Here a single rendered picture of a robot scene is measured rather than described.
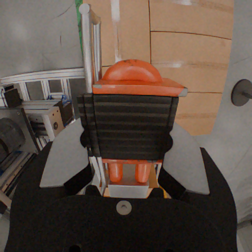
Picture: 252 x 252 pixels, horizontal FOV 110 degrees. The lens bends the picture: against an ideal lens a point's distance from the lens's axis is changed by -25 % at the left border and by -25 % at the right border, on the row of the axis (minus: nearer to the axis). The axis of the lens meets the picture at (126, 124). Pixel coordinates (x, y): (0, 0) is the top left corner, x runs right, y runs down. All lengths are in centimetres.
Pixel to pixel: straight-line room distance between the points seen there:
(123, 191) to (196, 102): 91
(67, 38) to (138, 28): 90
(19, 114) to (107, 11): 73
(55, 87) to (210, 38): 142
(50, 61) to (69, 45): 30
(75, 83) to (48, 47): 59
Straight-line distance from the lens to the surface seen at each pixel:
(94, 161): 121
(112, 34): 84
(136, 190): 20
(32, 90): 161
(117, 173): 17
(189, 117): 104
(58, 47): 159
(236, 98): 203
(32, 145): 61
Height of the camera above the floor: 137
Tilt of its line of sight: 60 degrees down
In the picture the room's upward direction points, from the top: 178 degrees counter-clockwise
